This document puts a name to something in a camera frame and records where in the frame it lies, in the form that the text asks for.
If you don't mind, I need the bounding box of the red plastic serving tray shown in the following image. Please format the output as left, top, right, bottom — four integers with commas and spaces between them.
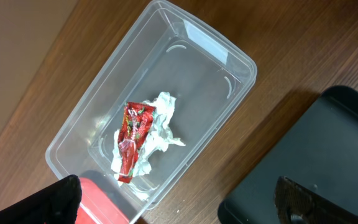
75, 177, 129, 224

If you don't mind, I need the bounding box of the clear plastic waste bin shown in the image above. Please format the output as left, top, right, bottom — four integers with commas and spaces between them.
45, 1, 257, 223

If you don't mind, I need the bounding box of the black plastic tray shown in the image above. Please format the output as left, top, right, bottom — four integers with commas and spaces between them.
218, 86, 358, 223

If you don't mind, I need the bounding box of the white tissue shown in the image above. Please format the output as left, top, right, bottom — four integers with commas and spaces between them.
111, 92, 185, 201

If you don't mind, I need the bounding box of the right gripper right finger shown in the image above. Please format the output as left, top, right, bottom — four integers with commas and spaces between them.
274, 176, 358, 224

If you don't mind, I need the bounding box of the red snack wrapper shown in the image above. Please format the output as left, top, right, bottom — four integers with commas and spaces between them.
117, 102, 156, 184

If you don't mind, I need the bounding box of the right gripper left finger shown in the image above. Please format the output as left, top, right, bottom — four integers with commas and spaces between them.
0, 175, 82, 224

